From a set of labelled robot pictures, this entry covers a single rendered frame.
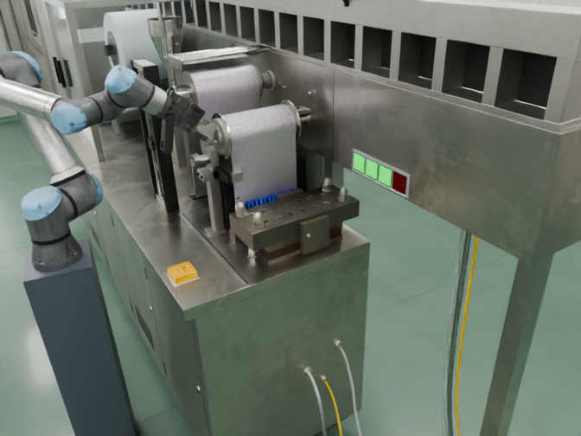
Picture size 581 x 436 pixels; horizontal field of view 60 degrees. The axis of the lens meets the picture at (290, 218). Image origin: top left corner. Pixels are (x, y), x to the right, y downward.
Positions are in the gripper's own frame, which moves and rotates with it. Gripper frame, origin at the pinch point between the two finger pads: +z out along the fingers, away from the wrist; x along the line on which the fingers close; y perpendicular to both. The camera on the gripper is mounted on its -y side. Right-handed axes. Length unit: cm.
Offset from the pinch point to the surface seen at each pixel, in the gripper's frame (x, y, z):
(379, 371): -11, -52, 131
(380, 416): -31, -62, 119
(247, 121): -2.4, 11.6, 5.8
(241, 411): -30, -71, 44
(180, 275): -16.9, -37.9, 4.6
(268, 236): -24.1, -14.7, 19.6
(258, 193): -4.4, -6.4, 22.2
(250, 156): -4.3, 2.8, 12.0
